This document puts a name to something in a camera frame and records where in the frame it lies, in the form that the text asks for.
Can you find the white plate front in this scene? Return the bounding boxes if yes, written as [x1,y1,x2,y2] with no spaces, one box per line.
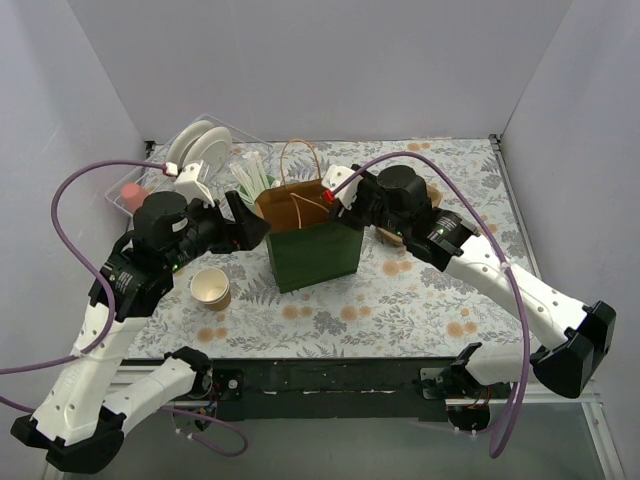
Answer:
[184,126,232,170]

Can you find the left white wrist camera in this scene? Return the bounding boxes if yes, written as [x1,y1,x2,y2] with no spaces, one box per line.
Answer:
[164,161,214,206]

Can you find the floral patterned table mat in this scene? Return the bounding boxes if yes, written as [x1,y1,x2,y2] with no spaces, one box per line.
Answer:
[128,139,530,359]

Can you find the white plate rear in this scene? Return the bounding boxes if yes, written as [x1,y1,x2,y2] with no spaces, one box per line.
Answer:
[165,120,214,167]

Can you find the green straw holder cup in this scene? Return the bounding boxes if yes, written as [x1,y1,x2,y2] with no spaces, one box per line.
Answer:
[237,174,280,207]

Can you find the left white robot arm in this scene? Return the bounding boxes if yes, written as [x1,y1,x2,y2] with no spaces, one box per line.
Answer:
[11,191,270,474]

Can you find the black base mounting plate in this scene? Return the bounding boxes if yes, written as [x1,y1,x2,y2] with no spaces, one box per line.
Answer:
[154,357,506,422]

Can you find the clear plastic dish rack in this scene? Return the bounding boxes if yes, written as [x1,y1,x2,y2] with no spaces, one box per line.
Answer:
[104,114,275,216]

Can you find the green brown paper bag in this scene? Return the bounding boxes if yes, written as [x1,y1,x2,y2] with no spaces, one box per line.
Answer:
[255,156,363,293]

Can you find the aluminium frame rail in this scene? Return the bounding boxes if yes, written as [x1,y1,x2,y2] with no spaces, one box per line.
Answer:
[97,386,626,479]

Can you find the white wrapped straws bundle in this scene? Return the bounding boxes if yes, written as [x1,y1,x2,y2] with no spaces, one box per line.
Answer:
[230,150,267,189]

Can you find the pink plastic cup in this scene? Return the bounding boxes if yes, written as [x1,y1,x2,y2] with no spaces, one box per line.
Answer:
[120,183,149,214]

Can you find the white plate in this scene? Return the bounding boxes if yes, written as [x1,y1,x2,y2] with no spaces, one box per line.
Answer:
[184,126,232,170]
[165,120,214,167]

